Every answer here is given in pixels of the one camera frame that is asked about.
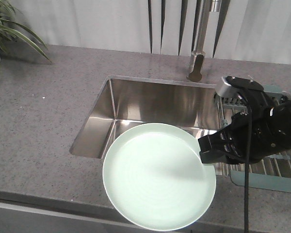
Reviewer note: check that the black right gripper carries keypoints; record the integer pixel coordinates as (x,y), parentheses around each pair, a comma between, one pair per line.
(245,140)

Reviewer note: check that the light green round plate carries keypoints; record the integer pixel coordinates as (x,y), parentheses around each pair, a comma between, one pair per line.
(154,177)

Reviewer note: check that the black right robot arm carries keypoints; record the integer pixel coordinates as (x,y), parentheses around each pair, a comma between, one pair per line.
(279,120)

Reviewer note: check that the teal and steel dish rack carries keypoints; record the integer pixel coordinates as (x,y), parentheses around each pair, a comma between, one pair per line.
(272,172)

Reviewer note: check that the stainless steel faucet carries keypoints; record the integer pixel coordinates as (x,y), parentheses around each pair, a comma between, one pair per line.
(203,9)

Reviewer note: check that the stainless steel sink basin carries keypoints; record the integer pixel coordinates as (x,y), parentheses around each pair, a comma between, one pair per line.
(126,102)

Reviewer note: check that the white pleated curtain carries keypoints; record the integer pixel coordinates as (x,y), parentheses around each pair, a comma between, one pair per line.
(249,30)

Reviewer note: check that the green potted plant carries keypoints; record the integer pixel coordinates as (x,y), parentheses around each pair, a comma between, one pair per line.
(11,30)

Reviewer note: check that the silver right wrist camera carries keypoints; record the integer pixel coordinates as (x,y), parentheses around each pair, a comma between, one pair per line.
(229,86)

